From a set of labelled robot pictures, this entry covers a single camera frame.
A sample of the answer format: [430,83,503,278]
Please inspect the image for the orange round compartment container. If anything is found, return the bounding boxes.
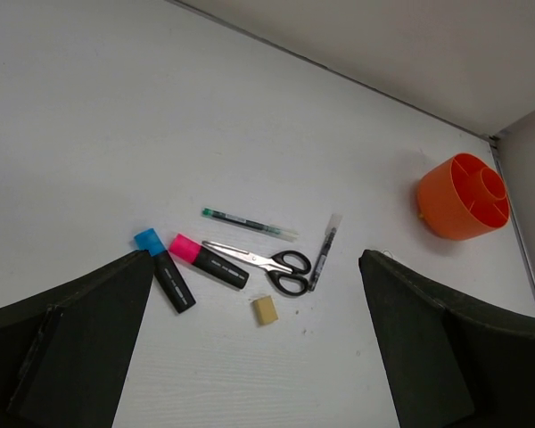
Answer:
[416,153,510,241]

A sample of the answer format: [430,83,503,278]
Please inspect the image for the green gel pen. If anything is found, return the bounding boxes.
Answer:
[201,207,299,242]

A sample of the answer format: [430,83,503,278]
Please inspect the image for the black handled scissors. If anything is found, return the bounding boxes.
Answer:
[202,241,312,298]

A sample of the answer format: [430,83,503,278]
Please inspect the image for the pink capped black highlighter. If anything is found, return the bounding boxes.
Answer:
[168,234,249,290]

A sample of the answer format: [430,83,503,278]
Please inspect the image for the tan eraser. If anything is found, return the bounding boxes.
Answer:
[252,296,279,325]

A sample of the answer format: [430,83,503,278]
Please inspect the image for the blue capped black highlighter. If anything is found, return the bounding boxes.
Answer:
[134,228,196,314]

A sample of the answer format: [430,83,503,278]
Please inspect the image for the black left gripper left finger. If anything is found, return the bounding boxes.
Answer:
[0,251,154,427]

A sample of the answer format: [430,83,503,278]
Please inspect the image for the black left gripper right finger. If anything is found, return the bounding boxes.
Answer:
[358,250,535,427]

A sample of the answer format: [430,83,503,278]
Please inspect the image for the black gel pen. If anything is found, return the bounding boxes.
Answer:
[308,213,342,292]

